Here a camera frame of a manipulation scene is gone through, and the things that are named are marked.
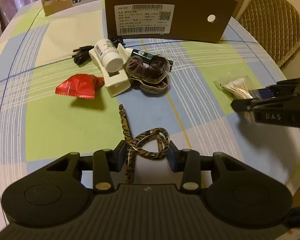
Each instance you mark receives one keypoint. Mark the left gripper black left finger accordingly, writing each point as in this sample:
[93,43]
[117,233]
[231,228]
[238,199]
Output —
[106,161]

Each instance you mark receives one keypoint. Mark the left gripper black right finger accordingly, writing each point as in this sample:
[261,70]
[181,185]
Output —
[188,162]

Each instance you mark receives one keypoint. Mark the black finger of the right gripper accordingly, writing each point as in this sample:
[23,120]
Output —
[286,105]
[281,88]

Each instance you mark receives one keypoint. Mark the leopard print hair claw clip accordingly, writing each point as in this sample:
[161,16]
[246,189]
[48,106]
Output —
[136,144]

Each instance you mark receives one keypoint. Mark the cotton swabs plastic bag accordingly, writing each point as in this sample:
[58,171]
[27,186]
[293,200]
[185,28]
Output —
[236,85]

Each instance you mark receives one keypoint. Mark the red candy wrapper packet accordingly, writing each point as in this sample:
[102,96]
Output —
[80,86]

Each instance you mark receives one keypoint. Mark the white plastic clip holder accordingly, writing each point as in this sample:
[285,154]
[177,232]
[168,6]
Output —
[115,83]

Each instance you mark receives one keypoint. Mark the dark purple velvet scrunchie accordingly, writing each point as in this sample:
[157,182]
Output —
[151,79]

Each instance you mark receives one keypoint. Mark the white pill bottle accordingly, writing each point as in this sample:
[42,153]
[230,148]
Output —
[109,56]

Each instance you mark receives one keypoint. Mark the dark green lip balm tube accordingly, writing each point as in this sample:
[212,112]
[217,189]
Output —
[145,57]

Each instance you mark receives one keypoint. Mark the plaid tablecloth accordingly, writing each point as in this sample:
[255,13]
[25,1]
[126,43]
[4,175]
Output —
[38,126]

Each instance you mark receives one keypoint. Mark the brown cardboard shoe box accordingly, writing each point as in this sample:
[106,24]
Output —
[190,20]

